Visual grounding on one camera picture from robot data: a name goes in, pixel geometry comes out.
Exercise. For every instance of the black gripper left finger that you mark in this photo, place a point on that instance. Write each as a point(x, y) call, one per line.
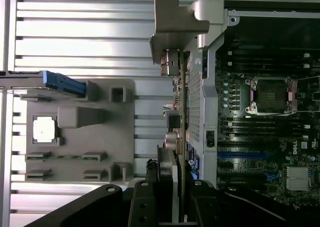
point(142, 207)

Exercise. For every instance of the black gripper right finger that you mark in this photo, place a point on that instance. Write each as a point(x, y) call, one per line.
point(203, 207)

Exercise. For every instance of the blue expansion slot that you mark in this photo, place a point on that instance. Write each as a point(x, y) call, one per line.
point(242, 155)

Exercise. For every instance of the grey parts rack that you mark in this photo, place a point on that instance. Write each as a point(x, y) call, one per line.
point(82, 142)

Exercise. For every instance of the green RAM stick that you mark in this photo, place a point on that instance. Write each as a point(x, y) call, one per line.
point(67, 157)

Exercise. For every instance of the green motherboard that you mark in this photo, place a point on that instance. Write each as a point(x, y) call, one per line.
point(275, 144)

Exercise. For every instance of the silver chipset heatsink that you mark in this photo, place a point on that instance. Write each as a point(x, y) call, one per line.
point(298, 177)

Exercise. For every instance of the open grey PC case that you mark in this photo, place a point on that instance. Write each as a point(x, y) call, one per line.
point(208, 99)

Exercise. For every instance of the silver CPU chip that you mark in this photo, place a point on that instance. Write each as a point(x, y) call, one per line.
point(44, 130)

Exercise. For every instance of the CPU socket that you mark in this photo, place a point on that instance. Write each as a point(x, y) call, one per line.
point(271, 95)

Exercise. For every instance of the hard disk with blue carrier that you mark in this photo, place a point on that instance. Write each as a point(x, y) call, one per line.
point(62, 84)

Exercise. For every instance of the CPU socket locking lever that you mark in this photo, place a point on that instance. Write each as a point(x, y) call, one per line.
point(307, 78)

